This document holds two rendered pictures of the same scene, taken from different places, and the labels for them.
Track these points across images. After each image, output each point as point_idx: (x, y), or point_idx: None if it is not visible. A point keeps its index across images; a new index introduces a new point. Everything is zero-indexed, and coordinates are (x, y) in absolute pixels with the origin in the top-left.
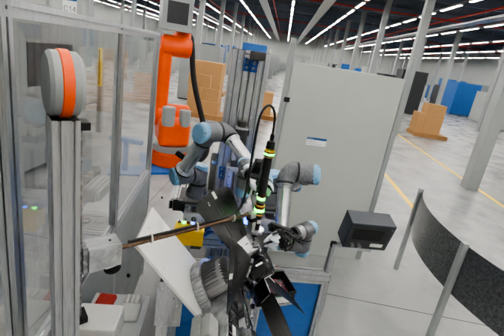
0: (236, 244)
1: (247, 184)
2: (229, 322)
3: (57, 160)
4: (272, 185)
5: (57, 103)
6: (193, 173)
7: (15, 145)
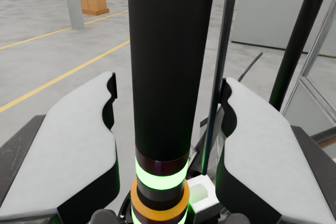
0: (246, 70)
1: (296, 27)
2: (215, 145)
3: None
4: (79, 87)
5: None
6: None
7: None
